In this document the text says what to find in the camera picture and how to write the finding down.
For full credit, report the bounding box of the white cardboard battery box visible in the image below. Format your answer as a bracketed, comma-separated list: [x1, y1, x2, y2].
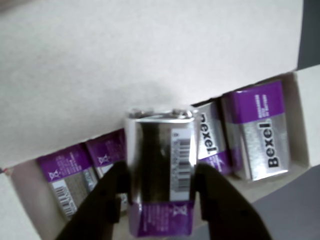
[0, 0, 320, 240]

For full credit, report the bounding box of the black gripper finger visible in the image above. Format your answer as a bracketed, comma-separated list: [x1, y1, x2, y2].
[56, 161, 131, 240]
[194, 163, 273, 240]

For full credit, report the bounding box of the silver purple 9V battery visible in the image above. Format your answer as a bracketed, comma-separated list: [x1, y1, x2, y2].
[194, 102, 235, 176]
[37, 143, 98, 223]
[219, 79, 291, 181]
[124, 106, 200, 238]
[86, 129, 129, 180]

